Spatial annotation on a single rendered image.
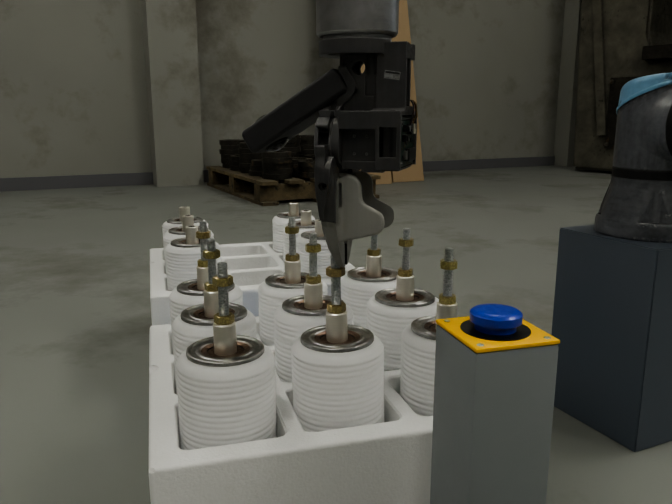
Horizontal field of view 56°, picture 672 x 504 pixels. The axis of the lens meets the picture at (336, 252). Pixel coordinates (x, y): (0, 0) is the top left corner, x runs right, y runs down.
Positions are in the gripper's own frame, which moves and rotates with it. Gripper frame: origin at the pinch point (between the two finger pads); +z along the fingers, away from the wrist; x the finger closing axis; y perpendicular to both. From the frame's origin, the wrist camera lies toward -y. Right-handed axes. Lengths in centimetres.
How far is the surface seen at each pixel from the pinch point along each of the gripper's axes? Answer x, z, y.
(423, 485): -2.8, 22.3, 10.0
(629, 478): 26, 34, 33
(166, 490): -16.6, 18.4, -10.0
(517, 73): 506, -43, -12
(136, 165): 292, 21, -236
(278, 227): 66, 11, -36
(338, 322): -1.0, 7.0, 0.6
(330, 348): -3.7, 8.8, 0.7
